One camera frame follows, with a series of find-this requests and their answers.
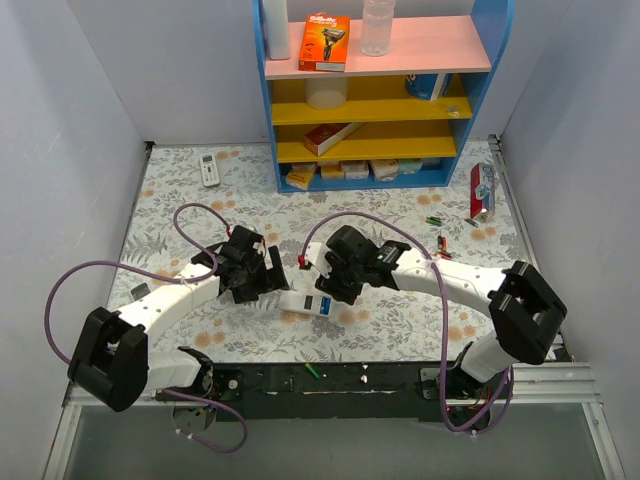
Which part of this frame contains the yellow red small box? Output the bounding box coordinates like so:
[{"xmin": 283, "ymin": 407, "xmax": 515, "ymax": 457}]
[{"xmin": 285, "ymin": 163, "xmax": 317, "ymax": 191}]

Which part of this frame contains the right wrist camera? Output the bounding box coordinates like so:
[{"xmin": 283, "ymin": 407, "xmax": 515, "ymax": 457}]
[{"xmin": 298, "ymin": 242, "xmax": 332, "ymax": 279}]

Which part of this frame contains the red toothpaste box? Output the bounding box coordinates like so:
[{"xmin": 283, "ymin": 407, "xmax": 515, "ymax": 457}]
[{"xmin": 470, "ymin": 163, "xmax": 495, "ymax": 223}]

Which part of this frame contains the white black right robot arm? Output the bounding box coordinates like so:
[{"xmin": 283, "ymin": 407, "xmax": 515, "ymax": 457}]
[{"xmin": 300, "ymin": 226, "xmax": 567, "ymax": 398}]

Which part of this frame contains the tissue pack green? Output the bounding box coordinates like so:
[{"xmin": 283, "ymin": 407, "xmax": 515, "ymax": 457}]
[{"xmin": 397, "ymin": 158, "xmax": 423, "ymax": 175}]

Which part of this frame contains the white translucent cup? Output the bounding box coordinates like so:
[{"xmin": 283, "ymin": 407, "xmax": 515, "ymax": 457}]
[{"xmin": 304, "ymin": 77, "xmax": 348, "ymax": 110}]

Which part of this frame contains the orange razor box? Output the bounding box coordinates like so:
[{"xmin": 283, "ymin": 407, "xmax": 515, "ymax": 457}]
[{"xmin": 298, "ymin": 13, "xmax": 350, "ymax": 73}]

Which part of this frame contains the white air conditioner remote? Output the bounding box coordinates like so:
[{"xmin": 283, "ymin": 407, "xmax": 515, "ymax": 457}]
[{"xmin": 200, "ymin": 154, "xmax": 221, "ymax": 188}]

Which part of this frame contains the red orange battery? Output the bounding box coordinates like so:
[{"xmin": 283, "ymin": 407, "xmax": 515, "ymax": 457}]
[{"xmin": 437, "ymin": 235, "xmax": 452, "ymax": 259}]

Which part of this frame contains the aluminium frame rail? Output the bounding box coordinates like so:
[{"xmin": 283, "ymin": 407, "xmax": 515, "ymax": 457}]
[{"xmin": 512, "ymin": 362, "xmax": 601, "ymax": 404}]

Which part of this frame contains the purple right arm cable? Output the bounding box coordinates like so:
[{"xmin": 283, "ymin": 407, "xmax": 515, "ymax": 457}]
[{"xmin": 299, "ymin": 211, "xmax": 516, "ymax": 436}]

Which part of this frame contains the blue shelf unit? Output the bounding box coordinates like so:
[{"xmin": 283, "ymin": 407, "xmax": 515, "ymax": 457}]
[{"xmin": 252, "ymin": 1, "xmax": 515, "ymax": 193}]

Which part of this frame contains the clear plastic bottle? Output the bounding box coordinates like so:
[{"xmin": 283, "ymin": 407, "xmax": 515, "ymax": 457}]
[{"xmin": 360, "ymin": 0, "xmax": 396, "ymax": 57}]

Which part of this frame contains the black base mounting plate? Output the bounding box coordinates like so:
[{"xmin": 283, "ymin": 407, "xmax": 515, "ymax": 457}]
[{"xmin": 154, "ymin": 360, "xmax": 516, "ymax": 424}]

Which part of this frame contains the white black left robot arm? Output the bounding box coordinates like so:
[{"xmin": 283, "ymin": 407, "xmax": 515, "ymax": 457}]
[{"xmin": 67, "ymin": 226, "xmax": 288, "ymax": 412}]

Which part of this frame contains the grey calculator remote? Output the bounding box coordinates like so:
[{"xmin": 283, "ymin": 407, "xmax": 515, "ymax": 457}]
[{"xmin": 130, "ymin": 282, "xmax": 151, "ymax": 302}]

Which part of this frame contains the white bottle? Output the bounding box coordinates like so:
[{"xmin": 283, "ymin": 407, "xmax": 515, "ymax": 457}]
[{"xmin": 262, "ymin": 0, "xmax": 291, "ymax": 60}]

